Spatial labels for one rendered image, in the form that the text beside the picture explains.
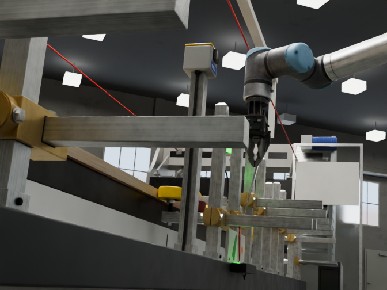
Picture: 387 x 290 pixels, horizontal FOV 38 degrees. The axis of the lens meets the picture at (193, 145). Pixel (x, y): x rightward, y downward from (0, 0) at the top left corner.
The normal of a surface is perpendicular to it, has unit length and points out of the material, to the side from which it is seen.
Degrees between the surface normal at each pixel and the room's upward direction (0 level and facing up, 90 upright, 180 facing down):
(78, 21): 180
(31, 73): 90
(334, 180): 90
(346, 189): 90
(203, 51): 90
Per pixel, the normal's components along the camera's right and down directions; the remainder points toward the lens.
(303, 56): 0.66, -0.13
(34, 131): 0.96, 0.01
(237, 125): -0.27, -0.25
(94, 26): -0.07, 0.97
